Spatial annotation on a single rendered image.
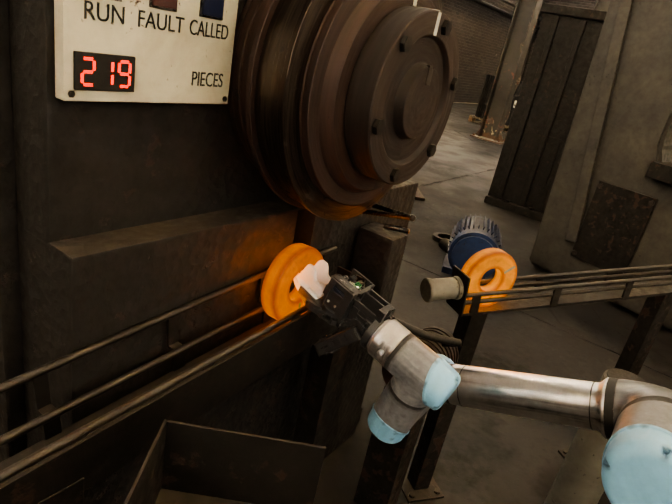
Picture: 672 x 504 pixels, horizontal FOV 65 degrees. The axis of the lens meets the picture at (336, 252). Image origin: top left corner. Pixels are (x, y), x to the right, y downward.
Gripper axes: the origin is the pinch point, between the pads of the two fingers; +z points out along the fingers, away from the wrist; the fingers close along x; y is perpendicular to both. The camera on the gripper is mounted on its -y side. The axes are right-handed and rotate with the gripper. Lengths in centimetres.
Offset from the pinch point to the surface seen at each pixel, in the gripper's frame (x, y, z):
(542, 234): -284, -54, 1
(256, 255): 5.9, 1.8, 5.8
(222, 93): 15.0, 28.1, 16.3
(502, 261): -53, 5, -22
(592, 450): -65, -29, -67
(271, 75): 15.2, 34.9, 8.2
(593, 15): -416, 77, 83
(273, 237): 1.9, 4.5, 6.6
